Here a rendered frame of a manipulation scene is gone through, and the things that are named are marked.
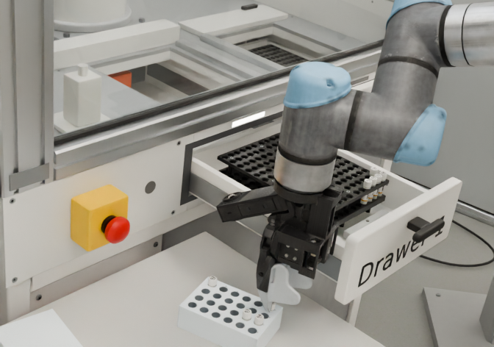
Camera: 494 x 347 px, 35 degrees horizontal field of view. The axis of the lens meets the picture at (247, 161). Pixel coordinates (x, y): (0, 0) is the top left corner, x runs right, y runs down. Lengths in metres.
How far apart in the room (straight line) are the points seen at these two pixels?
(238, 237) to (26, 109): 0.61
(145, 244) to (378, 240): 0.40
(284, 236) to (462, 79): 2.04
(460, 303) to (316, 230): 1.61
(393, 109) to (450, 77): 2.08
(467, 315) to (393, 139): 1.65
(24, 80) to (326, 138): 0.38
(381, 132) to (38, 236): 0.50
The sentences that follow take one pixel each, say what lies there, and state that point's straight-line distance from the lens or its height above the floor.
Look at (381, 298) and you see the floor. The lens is 2.57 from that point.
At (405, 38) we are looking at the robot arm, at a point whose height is 1.21.
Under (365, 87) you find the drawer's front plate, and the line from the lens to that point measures 1.58.
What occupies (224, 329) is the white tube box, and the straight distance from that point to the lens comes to 1.10.
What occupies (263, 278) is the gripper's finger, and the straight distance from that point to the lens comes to 1.06.
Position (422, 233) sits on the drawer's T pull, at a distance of 1.16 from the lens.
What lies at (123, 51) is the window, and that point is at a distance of 1.12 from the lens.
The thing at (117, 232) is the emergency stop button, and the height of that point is 0.88.
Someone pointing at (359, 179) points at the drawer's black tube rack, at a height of 0.90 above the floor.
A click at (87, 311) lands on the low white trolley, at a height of 0.76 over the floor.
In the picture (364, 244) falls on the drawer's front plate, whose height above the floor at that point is 0.92.
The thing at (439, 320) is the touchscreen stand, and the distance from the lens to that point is 2.50.
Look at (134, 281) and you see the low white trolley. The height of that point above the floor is 0.76.
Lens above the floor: 1.50
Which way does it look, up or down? 28 degrees down
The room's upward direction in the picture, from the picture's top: 7 degrees clockwise
